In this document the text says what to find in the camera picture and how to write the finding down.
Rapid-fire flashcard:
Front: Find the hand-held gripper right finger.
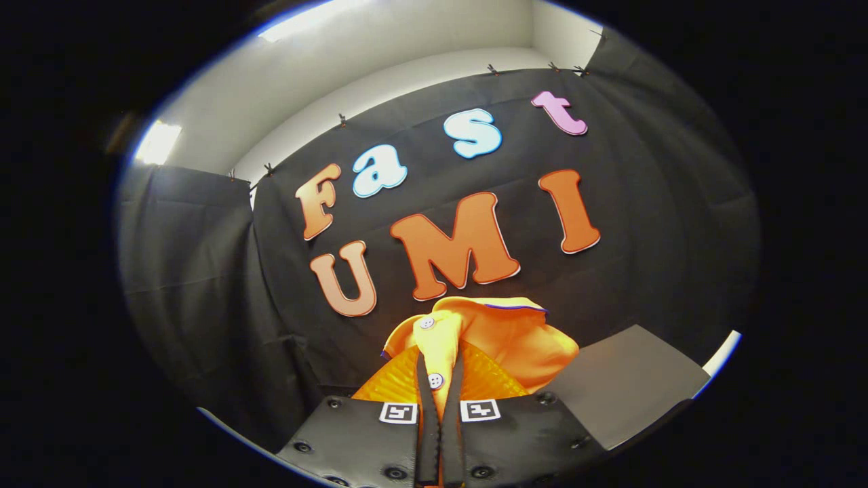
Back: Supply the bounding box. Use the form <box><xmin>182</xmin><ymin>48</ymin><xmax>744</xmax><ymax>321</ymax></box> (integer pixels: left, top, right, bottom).
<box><xmin>441</xmin><ymin>342</ymin><xmax>610</xmax><ymax>488</ymax></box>

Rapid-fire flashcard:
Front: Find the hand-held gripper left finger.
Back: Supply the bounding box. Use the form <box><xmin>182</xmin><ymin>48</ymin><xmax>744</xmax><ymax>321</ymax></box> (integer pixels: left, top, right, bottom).
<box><xmin>277</xmin><ymin>346</ymin><xmax>443</xmax><ymax>488</ymax></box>

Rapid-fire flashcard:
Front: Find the orange polo shirt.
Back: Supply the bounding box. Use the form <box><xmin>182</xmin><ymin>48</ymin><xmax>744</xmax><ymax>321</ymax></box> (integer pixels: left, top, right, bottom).
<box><xmin>380</xmin><ymin>296</ymin><xmax>580</xmax><ymax>421</ymax></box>

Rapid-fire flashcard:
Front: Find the black backdrop cloth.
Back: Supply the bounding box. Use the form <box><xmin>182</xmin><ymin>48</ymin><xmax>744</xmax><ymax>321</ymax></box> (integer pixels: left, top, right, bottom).
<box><xmin>117</xmin><ymin>27</ymin><xmax>760</xmax><ymax>455</ymax></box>

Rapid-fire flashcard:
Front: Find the ceiling light panel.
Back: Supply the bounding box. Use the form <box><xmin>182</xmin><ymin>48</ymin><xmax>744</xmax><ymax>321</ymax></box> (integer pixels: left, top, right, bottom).
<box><xmin>134</xmin><ymin>121</ymin><xmax>182</xmax><ymax>165</ymax></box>

